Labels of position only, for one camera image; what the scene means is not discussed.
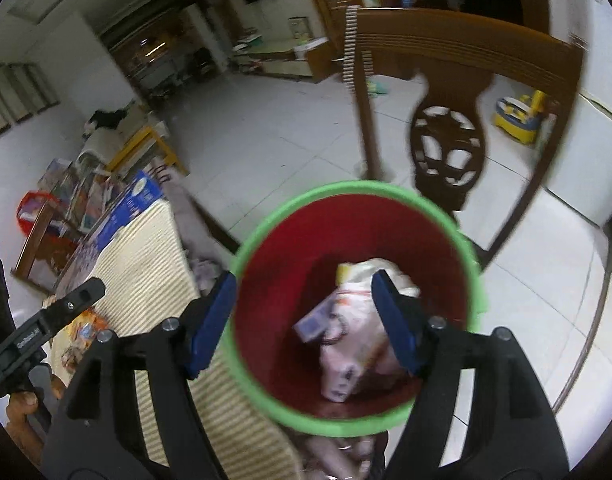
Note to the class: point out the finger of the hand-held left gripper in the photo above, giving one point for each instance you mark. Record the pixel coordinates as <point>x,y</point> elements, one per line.
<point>73,305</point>

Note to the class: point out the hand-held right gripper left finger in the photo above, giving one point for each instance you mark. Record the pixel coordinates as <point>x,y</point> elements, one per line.
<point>213,325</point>

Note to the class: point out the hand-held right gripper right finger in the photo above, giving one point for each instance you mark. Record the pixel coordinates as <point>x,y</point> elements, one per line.
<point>396,325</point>

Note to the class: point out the white printed plastic bag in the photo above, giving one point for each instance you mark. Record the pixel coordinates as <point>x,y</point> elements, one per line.
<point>351,355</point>

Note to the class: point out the white wrapper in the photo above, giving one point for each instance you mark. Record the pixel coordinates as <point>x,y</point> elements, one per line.
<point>366,270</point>

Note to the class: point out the small blue white packet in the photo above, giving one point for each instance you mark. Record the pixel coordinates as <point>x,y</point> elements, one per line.
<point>311,325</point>

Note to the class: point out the red bin with green rim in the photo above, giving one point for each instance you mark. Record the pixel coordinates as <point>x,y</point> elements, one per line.
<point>286,260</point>

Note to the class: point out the person's left hand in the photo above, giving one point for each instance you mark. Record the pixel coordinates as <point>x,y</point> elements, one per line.
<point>23,407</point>

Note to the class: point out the orange snack packet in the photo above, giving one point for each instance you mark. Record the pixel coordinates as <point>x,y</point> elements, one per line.
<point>86,327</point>

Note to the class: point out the brown wooden rack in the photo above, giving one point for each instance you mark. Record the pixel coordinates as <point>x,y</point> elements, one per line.
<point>41,250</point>

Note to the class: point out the red plastic basket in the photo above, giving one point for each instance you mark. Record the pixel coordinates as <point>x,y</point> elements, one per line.
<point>28,210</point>

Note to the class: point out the pile of books and boxes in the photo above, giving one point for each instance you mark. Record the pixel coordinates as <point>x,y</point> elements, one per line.
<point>86,195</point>

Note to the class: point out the blue printed box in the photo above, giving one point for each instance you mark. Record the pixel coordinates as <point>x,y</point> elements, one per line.
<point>131,205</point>

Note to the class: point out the yellow wooden shelf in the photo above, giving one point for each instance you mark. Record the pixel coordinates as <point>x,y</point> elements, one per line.
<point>141,140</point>

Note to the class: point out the black bag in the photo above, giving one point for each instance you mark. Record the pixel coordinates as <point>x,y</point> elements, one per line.
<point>111,119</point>

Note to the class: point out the yellow blue child potty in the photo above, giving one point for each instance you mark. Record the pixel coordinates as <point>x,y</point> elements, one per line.
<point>516,125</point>

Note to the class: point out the green yellow floor toy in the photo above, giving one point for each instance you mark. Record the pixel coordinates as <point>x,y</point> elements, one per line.
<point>378,87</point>

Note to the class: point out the low television bench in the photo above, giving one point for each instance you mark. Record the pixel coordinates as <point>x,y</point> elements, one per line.
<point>281,60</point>

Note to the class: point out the brown wooden chair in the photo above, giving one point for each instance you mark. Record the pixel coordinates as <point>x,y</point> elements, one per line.
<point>436,40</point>

